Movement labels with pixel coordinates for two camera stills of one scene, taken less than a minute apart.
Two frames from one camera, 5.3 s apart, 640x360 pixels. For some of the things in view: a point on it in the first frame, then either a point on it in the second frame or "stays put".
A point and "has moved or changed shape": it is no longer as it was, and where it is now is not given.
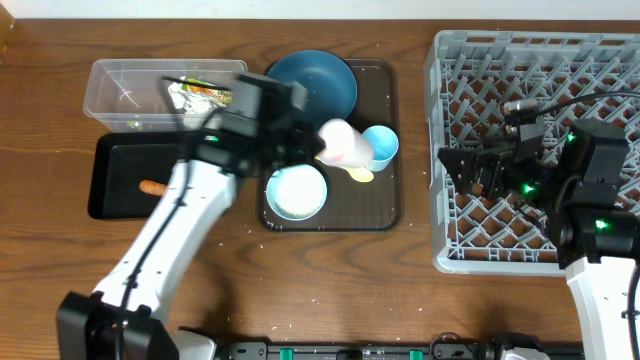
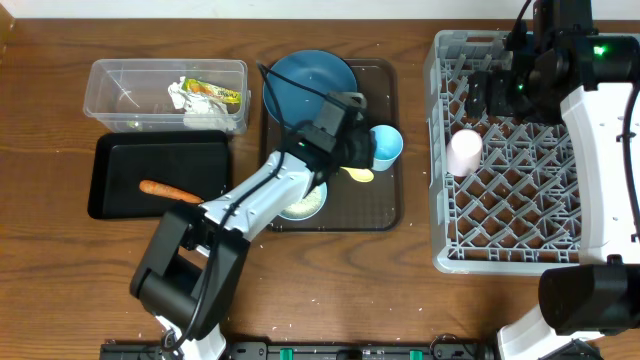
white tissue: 198,107 stays put
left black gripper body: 282,144 -> 355,153
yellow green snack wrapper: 222,95 stays put
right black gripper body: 525,180 -> 519,97
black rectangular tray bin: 118,163 stays put
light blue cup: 384,145 stays put
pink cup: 345,145 has moved or changed shape
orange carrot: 152,187 stays put
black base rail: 441,347 stays put
